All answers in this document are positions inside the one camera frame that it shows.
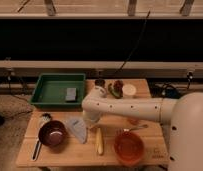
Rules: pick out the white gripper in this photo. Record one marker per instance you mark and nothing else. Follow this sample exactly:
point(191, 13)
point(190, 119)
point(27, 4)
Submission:
point(90, 123)

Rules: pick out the light blue towel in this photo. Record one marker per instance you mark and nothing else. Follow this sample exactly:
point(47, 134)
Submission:
point(77, 126)

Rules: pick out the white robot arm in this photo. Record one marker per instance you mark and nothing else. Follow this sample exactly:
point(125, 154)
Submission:
point(185, 116)

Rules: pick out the grey sponge in tray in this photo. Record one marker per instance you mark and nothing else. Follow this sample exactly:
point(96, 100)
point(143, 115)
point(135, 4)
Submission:
point(71, 94)

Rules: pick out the green plastic tray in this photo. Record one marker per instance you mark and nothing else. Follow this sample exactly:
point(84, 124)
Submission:
point(51, 90)

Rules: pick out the yellow banana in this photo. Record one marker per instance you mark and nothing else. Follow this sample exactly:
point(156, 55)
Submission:
point(99, 142)

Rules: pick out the green cucumber toy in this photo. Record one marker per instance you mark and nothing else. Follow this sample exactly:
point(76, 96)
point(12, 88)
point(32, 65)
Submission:
point(113, 92)

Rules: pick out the dark metal cup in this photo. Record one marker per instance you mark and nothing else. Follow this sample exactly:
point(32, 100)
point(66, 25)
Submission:
point(100, 82)

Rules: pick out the dark red bowl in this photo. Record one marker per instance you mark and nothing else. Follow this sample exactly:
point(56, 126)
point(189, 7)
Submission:
point(52, 133)

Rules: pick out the wooden folding table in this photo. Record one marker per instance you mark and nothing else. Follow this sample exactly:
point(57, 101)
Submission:
point(73, 153)

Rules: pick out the dark red grapes toy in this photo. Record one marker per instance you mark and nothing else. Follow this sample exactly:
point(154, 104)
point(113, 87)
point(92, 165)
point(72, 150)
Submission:
point(118, 84)

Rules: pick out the white round container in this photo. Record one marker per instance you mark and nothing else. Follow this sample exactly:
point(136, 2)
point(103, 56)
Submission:
point(129, 91)

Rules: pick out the orange plastic bowl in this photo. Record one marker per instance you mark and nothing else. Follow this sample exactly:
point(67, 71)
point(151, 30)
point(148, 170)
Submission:
point(128, 148)

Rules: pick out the metal spoon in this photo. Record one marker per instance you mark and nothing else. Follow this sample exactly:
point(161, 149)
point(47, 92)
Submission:
point(132, 129)

